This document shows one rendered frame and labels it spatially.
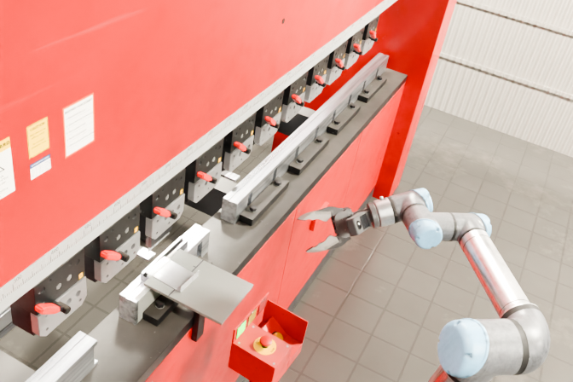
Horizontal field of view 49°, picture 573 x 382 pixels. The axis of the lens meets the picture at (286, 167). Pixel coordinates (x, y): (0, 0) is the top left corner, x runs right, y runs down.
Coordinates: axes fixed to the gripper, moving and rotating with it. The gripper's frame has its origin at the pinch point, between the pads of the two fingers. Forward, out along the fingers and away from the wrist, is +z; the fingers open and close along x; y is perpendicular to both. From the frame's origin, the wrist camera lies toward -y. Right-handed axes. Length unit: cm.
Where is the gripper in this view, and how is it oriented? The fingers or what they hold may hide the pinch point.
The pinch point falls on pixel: (304, 234)
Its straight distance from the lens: 171.3
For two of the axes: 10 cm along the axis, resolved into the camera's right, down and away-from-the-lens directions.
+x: -2.6, -9.7, -0.2
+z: -9.6, 2.6, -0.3
